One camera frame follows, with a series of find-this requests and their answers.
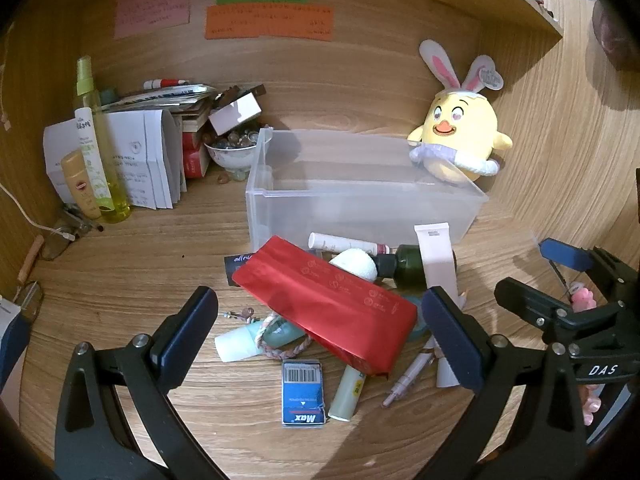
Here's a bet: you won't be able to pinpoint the white pen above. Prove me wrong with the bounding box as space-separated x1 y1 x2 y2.
382 349 435 408

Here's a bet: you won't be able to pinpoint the blue tape roll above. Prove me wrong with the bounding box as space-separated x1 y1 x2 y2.
404 295 428 341

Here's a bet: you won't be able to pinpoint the dark green bottle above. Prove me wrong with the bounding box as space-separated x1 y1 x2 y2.
373 245 428 290

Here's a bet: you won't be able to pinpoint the light blue cream tube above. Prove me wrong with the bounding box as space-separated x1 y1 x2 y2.
214 318 305 363

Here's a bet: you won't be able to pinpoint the pale green tube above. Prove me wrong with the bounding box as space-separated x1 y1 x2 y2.
328 366 367 422

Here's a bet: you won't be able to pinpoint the red foil pouch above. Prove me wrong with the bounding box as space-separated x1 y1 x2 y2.
232 236 418 376

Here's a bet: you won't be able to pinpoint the blue Max staple box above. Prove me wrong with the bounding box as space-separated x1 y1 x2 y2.
281 360 326 427

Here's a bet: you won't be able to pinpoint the pink braided hair tie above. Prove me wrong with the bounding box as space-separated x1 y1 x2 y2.
255 311 315 361

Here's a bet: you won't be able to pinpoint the white tube red cap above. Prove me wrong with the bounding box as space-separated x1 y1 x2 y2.
307 232 392 256

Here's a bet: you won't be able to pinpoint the white gauze roll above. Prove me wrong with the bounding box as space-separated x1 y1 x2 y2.
329 248 378 283

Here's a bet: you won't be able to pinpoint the person's right hand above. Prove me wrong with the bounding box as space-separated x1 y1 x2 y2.
578 385 601 426

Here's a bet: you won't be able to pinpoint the yellow chick plush toy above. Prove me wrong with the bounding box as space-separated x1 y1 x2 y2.
407 39 513 182

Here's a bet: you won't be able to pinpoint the eyeglasses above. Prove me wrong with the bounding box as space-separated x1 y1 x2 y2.
13 204 104 324

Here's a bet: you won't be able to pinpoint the clear plastic storage bin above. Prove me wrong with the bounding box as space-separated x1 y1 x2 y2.
245 128 488 249

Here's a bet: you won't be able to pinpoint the beige cosmetic tube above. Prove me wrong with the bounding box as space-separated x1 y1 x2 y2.
61 150 101 220

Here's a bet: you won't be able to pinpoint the red boxes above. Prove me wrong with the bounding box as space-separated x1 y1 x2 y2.
182 132 210 179

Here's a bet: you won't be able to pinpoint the yellow spray bottle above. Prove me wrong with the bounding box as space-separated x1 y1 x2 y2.
74 55 131 223

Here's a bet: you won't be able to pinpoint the white paper boxes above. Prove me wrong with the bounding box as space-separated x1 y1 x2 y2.
43 110 182 209

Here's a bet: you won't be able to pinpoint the white bowl of marbles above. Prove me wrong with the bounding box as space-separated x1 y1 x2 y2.
205 128 273 181

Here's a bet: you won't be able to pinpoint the small white box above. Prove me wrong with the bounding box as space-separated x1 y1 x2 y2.
208 92 262 136

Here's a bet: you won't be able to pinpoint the stack of books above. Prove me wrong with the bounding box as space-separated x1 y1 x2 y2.
101 84 221 132

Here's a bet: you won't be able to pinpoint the red white marker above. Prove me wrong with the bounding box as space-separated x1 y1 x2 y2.
143 78 190 91

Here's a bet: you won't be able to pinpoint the orange sticky note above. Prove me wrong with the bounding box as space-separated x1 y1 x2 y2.
204 2 334 41

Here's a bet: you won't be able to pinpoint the pink sticky note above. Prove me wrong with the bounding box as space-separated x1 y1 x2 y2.
114 0 191 39

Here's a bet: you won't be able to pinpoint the white charging cable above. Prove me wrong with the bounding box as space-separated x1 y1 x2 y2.
0 181 76 242

